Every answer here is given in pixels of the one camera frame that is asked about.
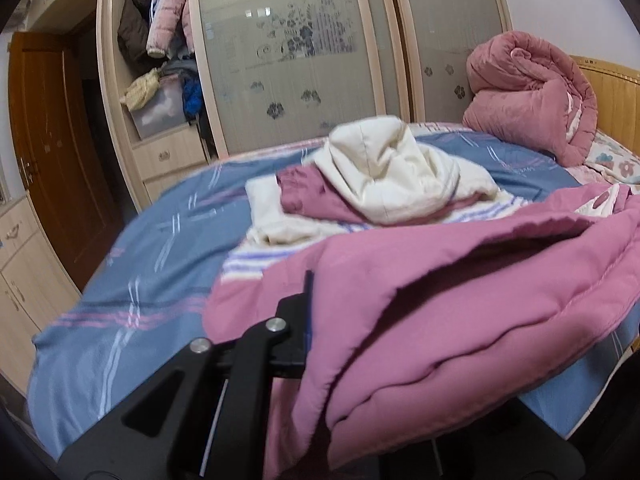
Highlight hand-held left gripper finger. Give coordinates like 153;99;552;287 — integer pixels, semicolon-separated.
57;270;316;480

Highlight pink and white hooded jacket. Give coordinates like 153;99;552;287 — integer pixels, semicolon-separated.
204;116;640;480

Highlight grey clothes pile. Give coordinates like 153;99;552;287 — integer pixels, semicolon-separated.
160;57;196;86

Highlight blue plaid bed sheet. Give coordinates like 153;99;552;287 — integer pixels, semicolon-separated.
27;130;640;461

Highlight beige wardrobe drawer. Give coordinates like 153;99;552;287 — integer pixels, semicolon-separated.
132;127;209;186

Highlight frosted sliding door floral panel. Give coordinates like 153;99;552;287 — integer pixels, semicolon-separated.
187;0;411;158

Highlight blue garment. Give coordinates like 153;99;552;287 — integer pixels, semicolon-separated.
181;77;203;124

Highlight translucent storage box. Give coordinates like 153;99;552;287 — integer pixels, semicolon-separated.
131;75;189;140

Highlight beige low cabinet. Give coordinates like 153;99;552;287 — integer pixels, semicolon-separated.
0;195;83;396

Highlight yellow knit garment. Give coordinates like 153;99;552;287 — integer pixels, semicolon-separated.
120;69;161;111

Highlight beige wardrobe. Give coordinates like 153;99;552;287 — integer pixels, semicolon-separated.
97;0;516;211

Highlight brown wooden door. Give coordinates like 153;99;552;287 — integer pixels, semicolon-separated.
7;32;126;291

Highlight rolled pink quilt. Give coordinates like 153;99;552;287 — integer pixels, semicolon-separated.
462;30;599;167

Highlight pink puffer jacket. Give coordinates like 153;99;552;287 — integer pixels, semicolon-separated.
146;0;193;59

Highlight dark hanging coat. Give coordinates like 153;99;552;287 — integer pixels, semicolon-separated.
117;0;153;64

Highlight frosted sliding door small flowers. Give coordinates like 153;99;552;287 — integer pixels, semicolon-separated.
385;0;514;124

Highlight floral pillow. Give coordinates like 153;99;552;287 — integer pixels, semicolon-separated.
582;130;640;184

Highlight wooden headboard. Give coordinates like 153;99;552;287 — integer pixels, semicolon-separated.
570;55;640;156

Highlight metal door handle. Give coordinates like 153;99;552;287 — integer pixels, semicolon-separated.
17;157;39;186

